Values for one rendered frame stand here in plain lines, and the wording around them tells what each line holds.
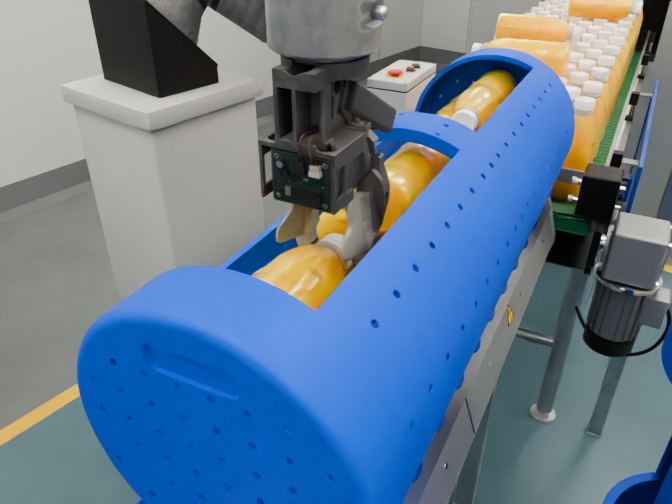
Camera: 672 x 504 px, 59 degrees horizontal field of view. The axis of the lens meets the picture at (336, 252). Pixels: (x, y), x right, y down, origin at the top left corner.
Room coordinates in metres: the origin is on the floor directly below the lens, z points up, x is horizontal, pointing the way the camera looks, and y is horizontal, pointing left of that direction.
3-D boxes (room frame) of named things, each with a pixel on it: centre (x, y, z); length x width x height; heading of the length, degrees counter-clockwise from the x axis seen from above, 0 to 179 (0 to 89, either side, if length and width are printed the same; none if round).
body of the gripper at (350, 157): (0.47, 0.01, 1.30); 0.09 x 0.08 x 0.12; 153
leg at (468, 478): (1.03, -0.36, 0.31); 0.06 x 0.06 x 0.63; 63
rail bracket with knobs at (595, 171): (1.07, -0.52, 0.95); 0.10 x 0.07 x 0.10; 63
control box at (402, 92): (1.44, -0.16, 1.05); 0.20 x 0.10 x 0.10; 153
